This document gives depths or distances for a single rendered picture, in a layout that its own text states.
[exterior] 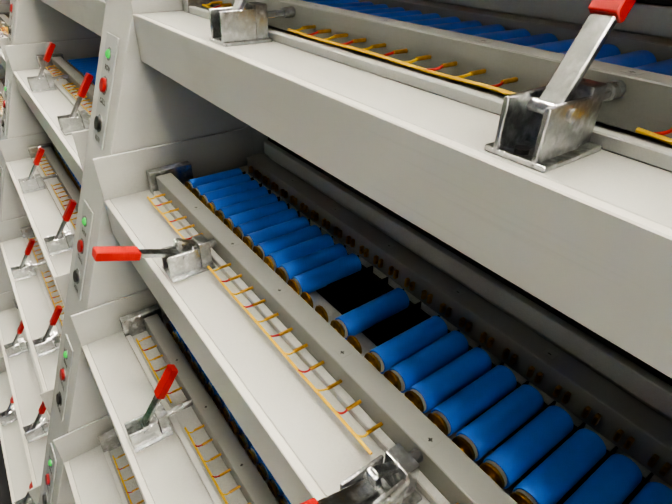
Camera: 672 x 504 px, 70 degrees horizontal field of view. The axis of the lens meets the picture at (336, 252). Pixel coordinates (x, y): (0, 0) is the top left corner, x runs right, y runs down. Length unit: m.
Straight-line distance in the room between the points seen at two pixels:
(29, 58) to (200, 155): 0.70
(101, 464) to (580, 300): 0.72
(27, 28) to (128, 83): 0.70
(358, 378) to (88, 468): 0.56
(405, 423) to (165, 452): 0.32
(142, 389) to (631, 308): 0.53
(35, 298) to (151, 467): 0.67
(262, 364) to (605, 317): 0.24
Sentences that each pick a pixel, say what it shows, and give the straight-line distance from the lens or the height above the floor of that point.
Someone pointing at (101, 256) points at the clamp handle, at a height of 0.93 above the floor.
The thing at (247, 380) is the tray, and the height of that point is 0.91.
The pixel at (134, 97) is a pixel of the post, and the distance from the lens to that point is 0.58.
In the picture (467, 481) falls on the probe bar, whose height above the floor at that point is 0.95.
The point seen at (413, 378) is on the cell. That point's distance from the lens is 0.33.
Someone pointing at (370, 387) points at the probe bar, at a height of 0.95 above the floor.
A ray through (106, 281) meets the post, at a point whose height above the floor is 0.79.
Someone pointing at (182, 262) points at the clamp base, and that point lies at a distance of 0.44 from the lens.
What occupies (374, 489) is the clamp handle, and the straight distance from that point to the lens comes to 0.28.
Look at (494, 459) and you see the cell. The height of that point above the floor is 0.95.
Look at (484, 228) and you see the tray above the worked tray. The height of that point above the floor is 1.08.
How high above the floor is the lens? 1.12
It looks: 20 degrees down
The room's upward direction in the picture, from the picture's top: 19 degrees clockwise
